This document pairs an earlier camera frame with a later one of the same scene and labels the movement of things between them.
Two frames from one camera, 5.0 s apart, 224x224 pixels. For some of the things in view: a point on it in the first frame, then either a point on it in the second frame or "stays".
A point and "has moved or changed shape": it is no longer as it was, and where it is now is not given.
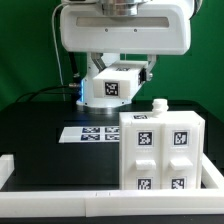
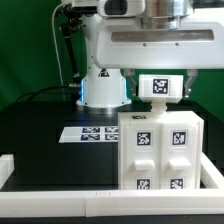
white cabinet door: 143,156 stays
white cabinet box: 161,150 stays
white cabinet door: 180,156 stays
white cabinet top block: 118,80 has moved or changed shape
